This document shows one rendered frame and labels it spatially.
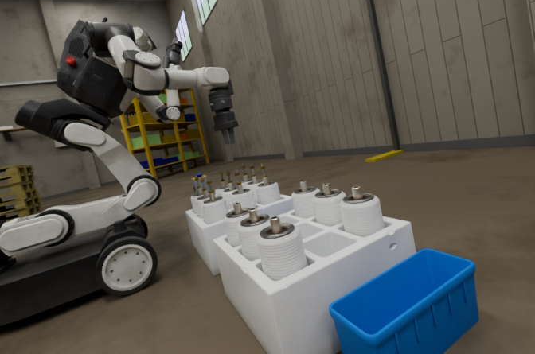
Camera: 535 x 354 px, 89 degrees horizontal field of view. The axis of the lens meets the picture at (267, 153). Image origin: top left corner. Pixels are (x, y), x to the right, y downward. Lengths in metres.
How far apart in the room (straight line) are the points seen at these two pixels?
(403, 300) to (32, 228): 1.23
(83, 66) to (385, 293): 1.30
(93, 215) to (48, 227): 0.15
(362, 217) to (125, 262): 0.84
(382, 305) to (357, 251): 0.12
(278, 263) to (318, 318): 0.13
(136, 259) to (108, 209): 0.28
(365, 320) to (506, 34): 2.24
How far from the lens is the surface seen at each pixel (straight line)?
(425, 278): 0.77
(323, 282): 0.60
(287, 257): 0.57
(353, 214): 0.69
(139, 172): 1.35
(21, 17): 11.07
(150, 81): 1.01
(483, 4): 2.66
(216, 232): 1.04
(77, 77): 1.37
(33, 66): 10.56
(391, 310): 0.71
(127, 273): 1.18
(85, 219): 1.37
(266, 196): 1.13
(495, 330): 0.75
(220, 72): 1.09
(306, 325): 0.61
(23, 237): 1.36
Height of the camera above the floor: 0.45
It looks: 4 degrees down
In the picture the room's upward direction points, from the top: 12 degrees counter-clockwise
